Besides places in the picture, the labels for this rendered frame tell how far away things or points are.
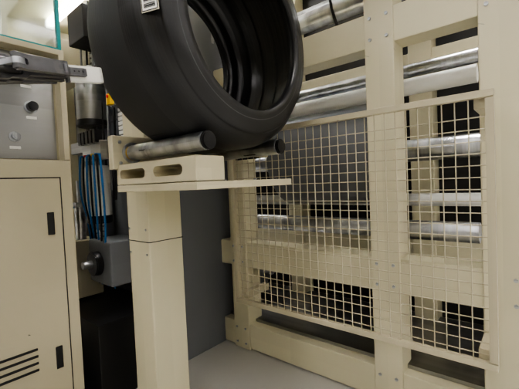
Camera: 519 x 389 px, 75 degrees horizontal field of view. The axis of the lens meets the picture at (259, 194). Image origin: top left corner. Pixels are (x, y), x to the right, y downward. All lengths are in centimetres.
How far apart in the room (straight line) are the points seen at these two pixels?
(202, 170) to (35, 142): 72
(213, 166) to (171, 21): 31
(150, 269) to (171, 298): 13
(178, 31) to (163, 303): 82
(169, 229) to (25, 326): 52
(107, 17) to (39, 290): 85
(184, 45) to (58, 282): 89
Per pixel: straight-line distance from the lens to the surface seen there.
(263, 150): 101
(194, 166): 76
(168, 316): 123
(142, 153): 99
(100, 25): 91
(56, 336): 137
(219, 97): 81
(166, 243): 117
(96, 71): 79
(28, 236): 128
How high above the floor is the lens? 80
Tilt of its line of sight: 2 degrees down
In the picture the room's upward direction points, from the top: 2 degrees counter-clockwise
